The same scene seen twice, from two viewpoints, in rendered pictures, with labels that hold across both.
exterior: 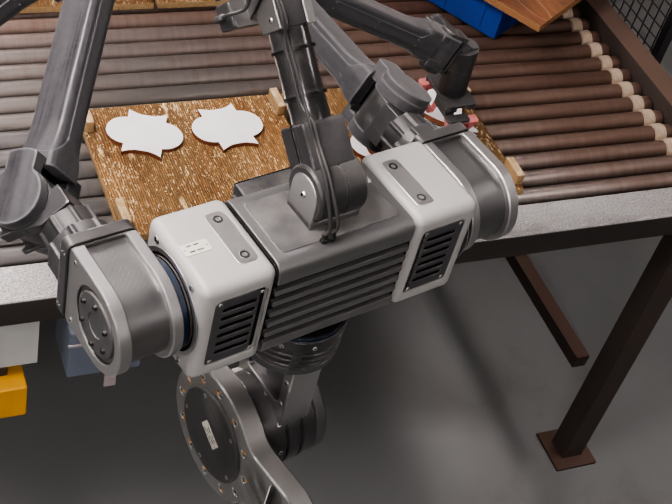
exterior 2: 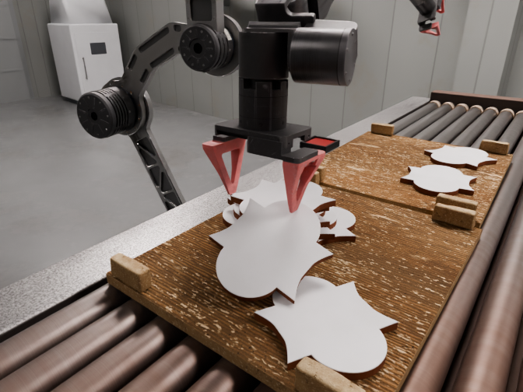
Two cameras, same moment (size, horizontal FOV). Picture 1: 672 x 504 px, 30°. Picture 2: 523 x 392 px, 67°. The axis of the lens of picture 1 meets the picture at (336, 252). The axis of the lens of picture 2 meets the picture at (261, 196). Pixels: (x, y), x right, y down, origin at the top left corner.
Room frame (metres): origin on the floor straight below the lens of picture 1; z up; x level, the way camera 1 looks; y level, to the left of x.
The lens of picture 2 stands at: (2.44, -0.30, 1.23)
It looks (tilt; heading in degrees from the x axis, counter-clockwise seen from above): 24 degrees down; 159
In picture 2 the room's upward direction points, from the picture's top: straight up
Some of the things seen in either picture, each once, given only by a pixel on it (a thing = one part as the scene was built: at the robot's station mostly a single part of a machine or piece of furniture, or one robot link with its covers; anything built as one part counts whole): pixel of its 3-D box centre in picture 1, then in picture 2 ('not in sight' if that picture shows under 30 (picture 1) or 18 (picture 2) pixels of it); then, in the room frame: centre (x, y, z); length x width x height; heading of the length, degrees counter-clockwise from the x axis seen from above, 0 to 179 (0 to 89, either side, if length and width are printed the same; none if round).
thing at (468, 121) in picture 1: (452, 121); (240, 162); (1.98, -0.15, 1.05); 0.07 x 0.07 x 0.09; 34
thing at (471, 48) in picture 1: (459, 54); (268, 55); (2.01, -0.12, 1.19); 0.07 x 0.06 x 0.07; 45
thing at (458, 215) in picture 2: not in sight; (454, 215); (2.05, 0.17, 0.95); 0.06 x 0.02 x 0.03; 31
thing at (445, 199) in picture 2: (276, 101); (455, 205); (2.02, 0.20, 0.95); 0.06 x 0.02 x 0.03; 33
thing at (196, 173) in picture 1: (203, 162); (408, 166); (1.80, 0.29, 0.93); 0.41 x 0.35 x 0.02; 123
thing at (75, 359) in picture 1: (100, 334); not in sight; (1.46, 0.37, 0.77); 0.14 x 0.11 x 0.18; 122
